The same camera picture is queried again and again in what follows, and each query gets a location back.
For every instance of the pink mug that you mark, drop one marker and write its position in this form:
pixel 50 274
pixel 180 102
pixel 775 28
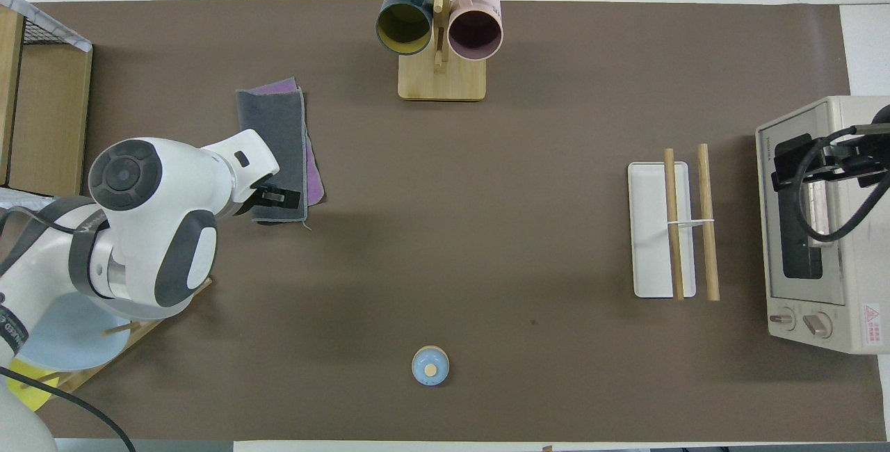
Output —
pixel 475 33

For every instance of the wooden shelf with marble panel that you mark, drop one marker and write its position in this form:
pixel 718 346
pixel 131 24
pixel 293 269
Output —
pixel 52 104

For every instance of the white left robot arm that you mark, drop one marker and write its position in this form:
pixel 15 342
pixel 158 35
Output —
pixel 174 188

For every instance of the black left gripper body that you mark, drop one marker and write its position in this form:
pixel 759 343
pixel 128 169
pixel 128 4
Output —
pixel 250 205

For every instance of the light blue plate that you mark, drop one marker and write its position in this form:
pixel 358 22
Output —
pixel 69 341

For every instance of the yellow plate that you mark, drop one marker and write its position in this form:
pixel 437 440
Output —
pixel 31 386

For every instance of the wooden mug tree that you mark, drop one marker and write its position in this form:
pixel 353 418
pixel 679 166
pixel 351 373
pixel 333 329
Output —
pixel 441 83

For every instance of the brown table mat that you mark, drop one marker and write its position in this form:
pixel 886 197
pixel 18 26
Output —
pixel 487 229

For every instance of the dark teal mug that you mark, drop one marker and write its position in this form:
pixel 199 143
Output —
pixel 403 29

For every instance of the purple and grey towel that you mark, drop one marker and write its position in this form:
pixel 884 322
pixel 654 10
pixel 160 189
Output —
pixel 278 132

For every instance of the cream toaster oven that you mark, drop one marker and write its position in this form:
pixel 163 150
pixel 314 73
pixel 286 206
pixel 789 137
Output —
pixel 859 264

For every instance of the white towel rack wooden bars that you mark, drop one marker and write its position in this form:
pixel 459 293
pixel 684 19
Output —
pixel 650 229

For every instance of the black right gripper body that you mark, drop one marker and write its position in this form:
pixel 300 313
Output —
pixel 866 160

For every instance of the wooden plate rack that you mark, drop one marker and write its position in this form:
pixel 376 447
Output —
pixel 82 377

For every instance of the white plastic bag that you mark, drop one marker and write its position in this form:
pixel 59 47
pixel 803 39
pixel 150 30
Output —
pixel 21 196

